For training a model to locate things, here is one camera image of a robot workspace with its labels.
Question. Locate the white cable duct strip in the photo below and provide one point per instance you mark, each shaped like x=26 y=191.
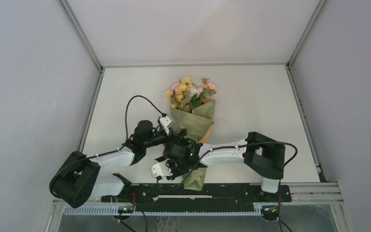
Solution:
x=103 y=210

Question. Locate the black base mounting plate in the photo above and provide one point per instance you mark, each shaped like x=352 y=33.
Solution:
x=210 y=205

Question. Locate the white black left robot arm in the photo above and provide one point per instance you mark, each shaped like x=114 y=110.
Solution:
x=82 y=178

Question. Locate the aluminium front frame rail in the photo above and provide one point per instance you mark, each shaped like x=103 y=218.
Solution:
x=235 y=193

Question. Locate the orange wrapping paper sheet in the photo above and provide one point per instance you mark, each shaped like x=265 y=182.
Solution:
x=199 y=125

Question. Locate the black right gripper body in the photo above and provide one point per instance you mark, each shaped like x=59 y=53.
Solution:
x=176 y=168

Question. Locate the peach white fake flower bunch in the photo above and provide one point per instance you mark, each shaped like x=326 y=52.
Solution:
x=202 y=94

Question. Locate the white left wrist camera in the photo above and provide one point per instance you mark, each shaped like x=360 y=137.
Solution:
x=166 y=122

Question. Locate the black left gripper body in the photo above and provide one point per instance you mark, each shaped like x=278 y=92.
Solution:
x=160 y=137

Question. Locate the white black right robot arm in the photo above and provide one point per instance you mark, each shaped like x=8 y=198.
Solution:
x=264 y=155

